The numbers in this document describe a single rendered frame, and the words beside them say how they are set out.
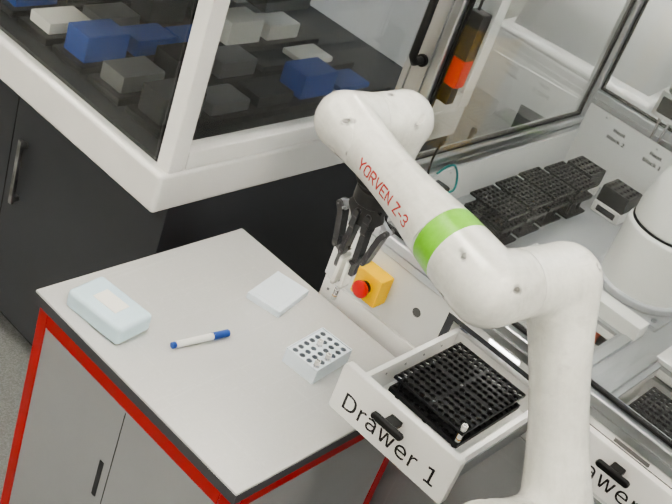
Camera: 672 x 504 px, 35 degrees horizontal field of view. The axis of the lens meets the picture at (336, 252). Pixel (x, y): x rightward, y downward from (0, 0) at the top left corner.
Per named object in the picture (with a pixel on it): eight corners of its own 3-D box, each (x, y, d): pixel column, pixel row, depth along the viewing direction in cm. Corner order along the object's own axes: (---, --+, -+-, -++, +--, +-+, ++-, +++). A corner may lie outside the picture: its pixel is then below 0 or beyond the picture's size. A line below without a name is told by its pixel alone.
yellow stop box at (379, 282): (370, 310, 230) (381, 284, 226) (347, 290, 233) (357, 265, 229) (384, 303, 234) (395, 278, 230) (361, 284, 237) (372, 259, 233)
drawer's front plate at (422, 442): (439, 505, 191) (461, 463, 185) (327, 404, 204) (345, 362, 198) (444, 501, 192) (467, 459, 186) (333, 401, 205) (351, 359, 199)
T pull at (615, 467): (625, 490, 198) (628, 485, 197) (593, 464, 201) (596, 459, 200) (634, 482, 200) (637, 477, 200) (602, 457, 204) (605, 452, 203)
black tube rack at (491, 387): (450, 458, 199) (463, 433, 196) (383, 399, 207) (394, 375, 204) (513, 417, 215) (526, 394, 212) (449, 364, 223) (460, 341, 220)
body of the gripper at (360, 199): (406, 192, 200) (389, 231, 205) (371, 169, 203) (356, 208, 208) (384, 202, 194) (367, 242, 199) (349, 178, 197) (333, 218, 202)
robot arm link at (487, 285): (525, 340, 162) (561, 281, 156) (463, 351, 155) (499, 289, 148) (459, 261, 173) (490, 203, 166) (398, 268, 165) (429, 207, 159)
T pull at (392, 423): (398, 443, 189) (401, 437, 188) (368, 416, 192) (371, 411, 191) (410, 436, 191) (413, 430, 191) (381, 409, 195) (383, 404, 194)
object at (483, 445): (441, 490, 192) (453, 467, 189) (342, 401, 204) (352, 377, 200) (553, 414, 221) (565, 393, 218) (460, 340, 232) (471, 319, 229)
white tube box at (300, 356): (311, 384, 216) (317, 371, 214) (281, 360, 219) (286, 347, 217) (347, 362, 226) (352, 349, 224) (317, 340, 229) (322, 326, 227)
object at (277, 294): (277, 318, 231) (280, 312, 230) (245, 297, 233) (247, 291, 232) (307, 295, 241) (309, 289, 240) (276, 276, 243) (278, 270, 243)
